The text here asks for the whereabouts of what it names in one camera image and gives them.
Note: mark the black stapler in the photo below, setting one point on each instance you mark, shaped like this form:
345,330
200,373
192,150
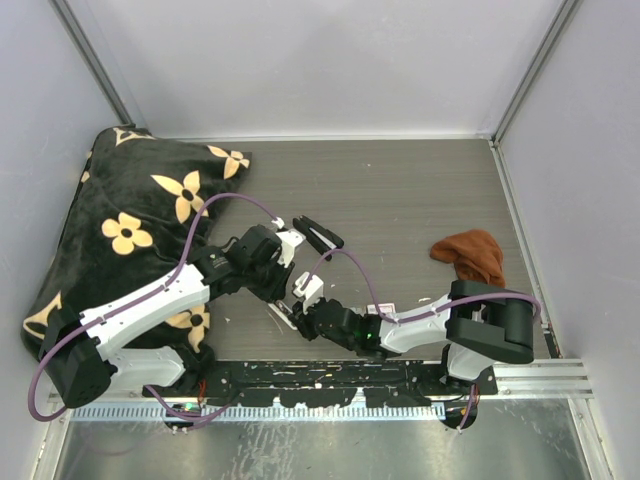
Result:
320,238

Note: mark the red white staple box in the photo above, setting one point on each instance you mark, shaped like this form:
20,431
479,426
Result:
386,310

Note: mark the orange brown cloth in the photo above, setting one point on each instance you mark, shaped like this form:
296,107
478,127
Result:
474,254

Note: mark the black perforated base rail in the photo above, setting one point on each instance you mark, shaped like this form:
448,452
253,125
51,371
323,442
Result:
317,384

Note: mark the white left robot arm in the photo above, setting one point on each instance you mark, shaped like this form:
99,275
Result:
89,353

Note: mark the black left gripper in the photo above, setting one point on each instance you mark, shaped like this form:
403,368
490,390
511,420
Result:
284,270

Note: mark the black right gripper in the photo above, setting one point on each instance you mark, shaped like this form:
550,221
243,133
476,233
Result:
302,319

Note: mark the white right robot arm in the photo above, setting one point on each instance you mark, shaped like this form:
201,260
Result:
480,324

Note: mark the black floral cushion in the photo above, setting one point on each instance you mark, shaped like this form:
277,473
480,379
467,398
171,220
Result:
129,219

